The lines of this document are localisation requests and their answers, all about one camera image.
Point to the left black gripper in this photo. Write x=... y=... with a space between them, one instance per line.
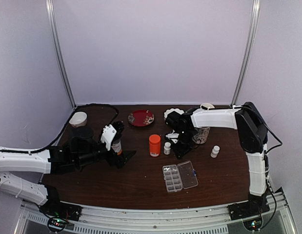
x=122 y=159

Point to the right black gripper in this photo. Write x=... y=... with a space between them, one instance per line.
x=181 y=152

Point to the small white bottle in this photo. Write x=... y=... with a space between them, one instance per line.
x=167 y=148
x=215 y=151

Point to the clear plastic pill organizer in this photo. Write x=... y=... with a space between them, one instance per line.
x=180 y=177

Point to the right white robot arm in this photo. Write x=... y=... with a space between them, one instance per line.
x=228 y=146

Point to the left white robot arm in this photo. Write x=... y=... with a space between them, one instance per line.
x=79 y=151

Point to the grey lid vitamin bottle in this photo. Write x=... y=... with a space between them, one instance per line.
x=116 y=146

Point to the floral mug yellow inside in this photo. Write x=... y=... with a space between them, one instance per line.
x=201 y=135

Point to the orange pill bottle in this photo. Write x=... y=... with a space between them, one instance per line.
x=154 y=145

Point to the white scalloped bowl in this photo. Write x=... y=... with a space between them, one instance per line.
x=174 y=116

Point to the red floral plate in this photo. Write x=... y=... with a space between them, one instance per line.
x=141 y=118

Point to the cream ribbed mug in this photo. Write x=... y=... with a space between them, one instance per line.
x=207 y=106

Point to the white ceramic rice bowl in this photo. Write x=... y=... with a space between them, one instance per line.
x=78 y=119

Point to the front aluminium rail base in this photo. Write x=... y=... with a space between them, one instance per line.
x=204 y=220

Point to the right aluminium frame post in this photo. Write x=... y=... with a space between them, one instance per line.
x=254 y=19

